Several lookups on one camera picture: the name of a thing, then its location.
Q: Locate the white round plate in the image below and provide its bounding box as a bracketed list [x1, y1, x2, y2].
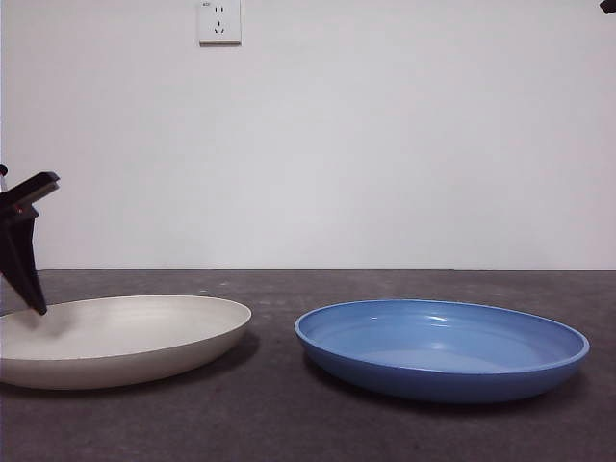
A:
[0, 294, 253, 392]

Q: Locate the blue round plate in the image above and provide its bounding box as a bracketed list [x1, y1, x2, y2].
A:
[294, 298, 591, 404]

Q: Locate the white wall power socket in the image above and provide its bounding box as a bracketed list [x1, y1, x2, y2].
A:
[198, 0, 243, 48]

